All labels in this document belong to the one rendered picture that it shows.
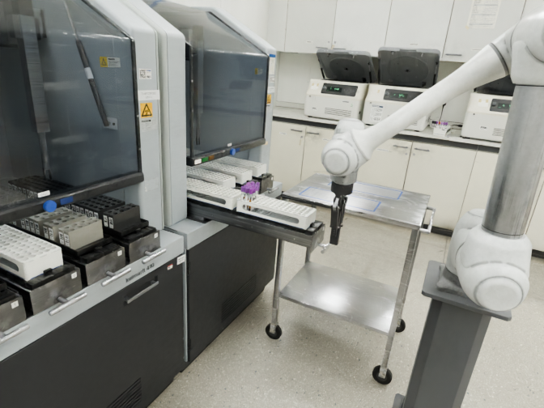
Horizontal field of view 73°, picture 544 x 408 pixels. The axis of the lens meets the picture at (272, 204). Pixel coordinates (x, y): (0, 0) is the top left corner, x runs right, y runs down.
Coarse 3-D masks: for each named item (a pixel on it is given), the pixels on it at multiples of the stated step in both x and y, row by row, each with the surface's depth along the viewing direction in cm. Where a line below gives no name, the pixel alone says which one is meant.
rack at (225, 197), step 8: (192, 184) 156; (200, 184) 157; (208, 184) 158; (192, 192) 158; (200, 192) 150; (208, 192) 148; (216, 192) 149; (224, 192) 149; (232, 192) 150; (240, 192) 151; (200, 200) 152; (208, 200) 150; (216, 200) 156; (224, 200) 157; (232, 200) 145; (232, 208) 146
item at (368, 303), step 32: (288, 192) 169; (320, 192) 173; (352, 192) 176; (384, 192) 180; (416, 224) 144; (288, 288) 192; (320, 288) 194; (352, 288) 196; (384, 288) 198; (352, 320) 171; (384, 320) 173; (384, 384) 172
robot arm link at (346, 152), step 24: (456, 72) 104; (480, 72) 100; (504, 72) 99; (432, 96) 103; (456, 96) 106; (384, 120) 102; (408, 120) 102; (336, 144) 101; (360, 144) 102; (336, 168) 101
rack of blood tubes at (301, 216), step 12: (240, 204) 143; (252, 204) 140; (264, 204) 140; (276, 204) 142; (288, 204) 142; (264, 216) 139; (276, 216) 144; (288, 216) 145; (300, 216) 132; (312, 216) 137
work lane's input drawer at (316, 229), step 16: (192, 208) 153; (208, 208) 148; (224, 208) 146; (240, 224) 143; (256, 224) 140; (272, 224) 138; (320, 224) 138; (288, 240) 135; (304, 240) 132; (320, 240) 140
